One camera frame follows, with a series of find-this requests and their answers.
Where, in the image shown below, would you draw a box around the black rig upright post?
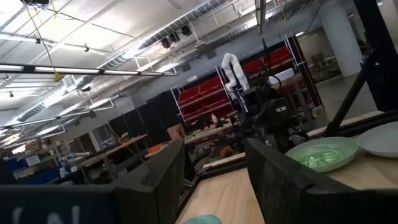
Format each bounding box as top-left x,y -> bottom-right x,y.
322,0 -> 398,138

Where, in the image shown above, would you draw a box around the light grey plate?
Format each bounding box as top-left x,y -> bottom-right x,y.
356,121 -> 398,159

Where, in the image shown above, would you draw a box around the overhead LED light bar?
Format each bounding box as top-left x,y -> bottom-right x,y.
0,63 -> 180,77

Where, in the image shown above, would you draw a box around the brown cardboard box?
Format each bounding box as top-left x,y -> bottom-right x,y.
166,123 -> 187,141

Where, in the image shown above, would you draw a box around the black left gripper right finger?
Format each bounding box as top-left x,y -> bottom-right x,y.
244,138 -> 355,224

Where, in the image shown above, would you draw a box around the light green plate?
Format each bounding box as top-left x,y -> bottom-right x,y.
285,136 -> 360,173

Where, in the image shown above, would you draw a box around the rack with red bins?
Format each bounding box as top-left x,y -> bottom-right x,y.
170,34 -> 325,126

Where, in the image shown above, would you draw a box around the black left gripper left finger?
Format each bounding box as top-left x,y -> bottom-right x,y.
111,139 -> 187,224

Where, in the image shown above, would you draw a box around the wooden workbench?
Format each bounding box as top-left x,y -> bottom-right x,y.
76,133 -> 149,175

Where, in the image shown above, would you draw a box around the white building column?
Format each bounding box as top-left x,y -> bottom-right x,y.
319,0 -> 364,77

